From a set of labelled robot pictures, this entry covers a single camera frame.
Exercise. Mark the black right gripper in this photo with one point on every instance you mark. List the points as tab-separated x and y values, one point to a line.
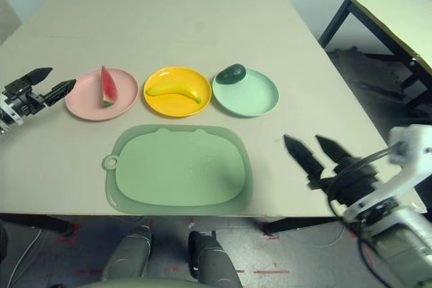
351	181

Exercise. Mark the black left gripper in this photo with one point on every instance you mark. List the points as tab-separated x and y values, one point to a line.
20	102

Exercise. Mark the red watermelon slice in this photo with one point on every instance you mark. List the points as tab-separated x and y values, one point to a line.
108	89

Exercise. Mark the dark green avocado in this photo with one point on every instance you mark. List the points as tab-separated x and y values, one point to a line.
231	73

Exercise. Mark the yellow toy banana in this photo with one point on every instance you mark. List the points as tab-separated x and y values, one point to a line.
168	89

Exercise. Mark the pink plastic plate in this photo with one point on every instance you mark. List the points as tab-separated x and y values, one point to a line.
84	99

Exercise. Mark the light green plastic plate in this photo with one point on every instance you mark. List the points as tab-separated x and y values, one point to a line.
249	95

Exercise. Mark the yellow plastic plate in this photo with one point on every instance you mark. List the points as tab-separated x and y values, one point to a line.
175	106

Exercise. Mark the green silicone mat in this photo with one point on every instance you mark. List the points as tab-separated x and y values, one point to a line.
179	173

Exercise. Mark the grey robot right leg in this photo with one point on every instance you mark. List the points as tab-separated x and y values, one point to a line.
212	261

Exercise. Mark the grey robot leg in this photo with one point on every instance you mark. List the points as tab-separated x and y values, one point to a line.
130	251
212	261

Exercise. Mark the grey robot left leg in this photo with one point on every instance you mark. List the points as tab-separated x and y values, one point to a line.
130	251

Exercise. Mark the side table with black frame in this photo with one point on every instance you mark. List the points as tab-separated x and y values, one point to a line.
388	21

